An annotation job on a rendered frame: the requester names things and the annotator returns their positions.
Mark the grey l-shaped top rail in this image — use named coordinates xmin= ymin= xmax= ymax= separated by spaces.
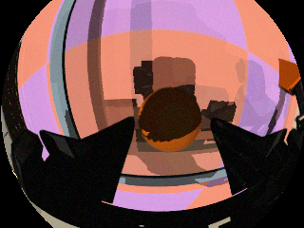
xmin=49 ymin=0 xmax=227 ymax=187

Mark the clear l-shaped low wall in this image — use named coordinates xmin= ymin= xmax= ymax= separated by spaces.
xmin=65 ymin=0 xmax=224 ymax=176

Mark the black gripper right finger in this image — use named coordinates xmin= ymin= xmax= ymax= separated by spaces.
xmin=210 ymin=118 xmax=288 ymax=195

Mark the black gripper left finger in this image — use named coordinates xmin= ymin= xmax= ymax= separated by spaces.
xmin=39 ymin=115 xmax=134 ymax=204

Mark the translucent orange ball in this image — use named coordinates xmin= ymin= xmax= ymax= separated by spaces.
xmin=144 ymin=123 xmax=201 ymax=152

